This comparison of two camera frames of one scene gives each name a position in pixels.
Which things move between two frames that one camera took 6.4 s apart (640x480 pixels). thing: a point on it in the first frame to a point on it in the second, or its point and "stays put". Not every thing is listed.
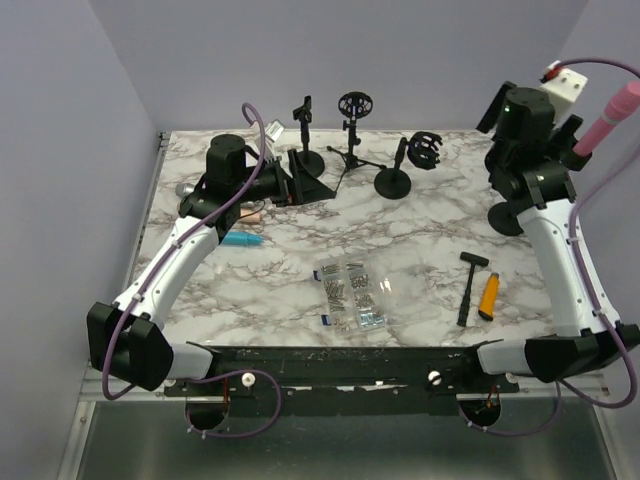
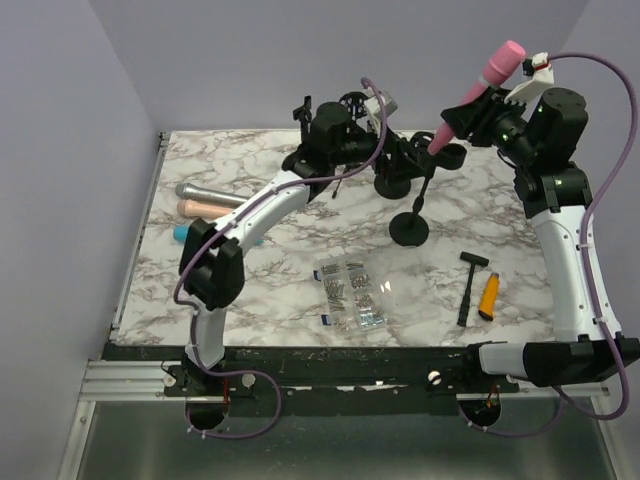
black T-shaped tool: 474,260 stays put
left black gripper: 301,188 to 399,163
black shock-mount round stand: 423,153 stays put
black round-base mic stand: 313,161 stays put
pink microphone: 622,104 to 498,68
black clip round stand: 503,217 to 411,229
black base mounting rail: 344,379 stays put
